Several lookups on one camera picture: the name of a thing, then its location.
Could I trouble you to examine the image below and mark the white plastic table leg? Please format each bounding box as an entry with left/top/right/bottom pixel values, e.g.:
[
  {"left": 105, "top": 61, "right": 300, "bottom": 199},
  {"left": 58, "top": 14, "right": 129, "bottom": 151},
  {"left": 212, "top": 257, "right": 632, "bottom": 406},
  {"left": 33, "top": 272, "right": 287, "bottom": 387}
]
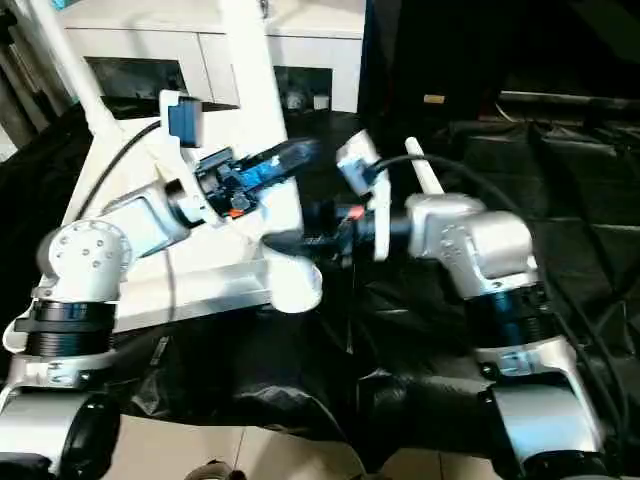
[
  {"left": 403, "top": 136, "right": 447, "bottom": 197},
  {"left": 226, "top": 0, "right": 304, "bottom": 251},
  {"left": 29, "top": 0, "right": 124, "bottom": 139}
]

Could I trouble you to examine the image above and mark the white plastic table top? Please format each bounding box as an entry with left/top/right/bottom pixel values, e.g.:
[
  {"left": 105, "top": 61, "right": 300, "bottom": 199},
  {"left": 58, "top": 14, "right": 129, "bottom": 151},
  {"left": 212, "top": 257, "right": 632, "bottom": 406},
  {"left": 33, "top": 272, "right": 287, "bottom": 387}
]
[{"left": 2, "top": 102, "right": 326, "bottom": 352}]

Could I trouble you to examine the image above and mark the white glass-door cabinet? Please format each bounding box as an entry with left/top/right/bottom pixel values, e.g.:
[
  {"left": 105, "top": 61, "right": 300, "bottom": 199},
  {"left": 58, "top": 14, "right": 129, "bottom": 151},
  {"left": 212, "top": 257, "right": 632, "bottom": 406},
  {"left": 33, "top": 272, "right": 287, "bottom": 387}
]
[{"left": 62, "top": 0, "right": 366, "bottom": 117}]

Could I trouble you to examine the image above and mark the black work mat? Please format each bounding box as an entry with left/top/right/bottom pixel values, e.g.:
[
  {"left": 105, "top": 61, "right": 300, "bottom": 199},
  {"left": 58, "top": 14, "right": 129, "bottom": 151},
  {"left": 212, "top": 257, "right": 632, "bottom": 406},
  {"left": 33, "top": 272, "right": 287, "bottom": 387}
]
[{"left": 0, "top": 104, "right": 640, "bottom": 466}]

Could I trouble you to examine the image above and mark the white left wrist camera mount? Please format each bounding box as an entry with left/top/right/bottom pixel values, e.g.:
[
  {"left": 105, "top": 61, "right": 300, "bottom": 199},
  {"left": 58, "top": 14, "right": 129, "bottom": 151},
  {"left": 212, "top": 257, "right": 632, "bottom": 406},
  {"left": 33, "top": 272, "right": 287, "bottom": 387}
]
[{"left": 153, "top": 88, "right": 224, "bottom": 229}]

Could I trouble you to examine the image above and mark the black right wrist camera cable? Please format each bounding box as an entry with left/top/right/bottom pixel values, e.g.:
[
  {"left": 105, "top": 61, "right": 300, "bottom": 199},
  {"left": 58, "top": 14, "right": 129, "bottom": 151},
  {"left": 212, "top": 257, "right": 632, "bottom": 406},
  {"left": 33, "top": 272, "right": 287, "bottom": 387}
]
[{"left": 372, "top": 153, "right": 624, "bottom": 451}]

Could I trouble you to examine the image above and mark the grey metal rail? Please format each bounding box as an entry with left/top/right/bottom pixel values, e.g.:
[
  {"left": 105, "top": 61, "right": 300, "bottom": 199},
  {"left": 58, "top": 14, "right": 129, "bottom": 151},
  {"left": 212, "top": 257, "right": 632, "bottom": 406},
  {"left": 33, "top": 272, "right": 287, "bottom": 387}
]
[{"left": 498, "top": 90, "right": 640, "bottom": 110}]

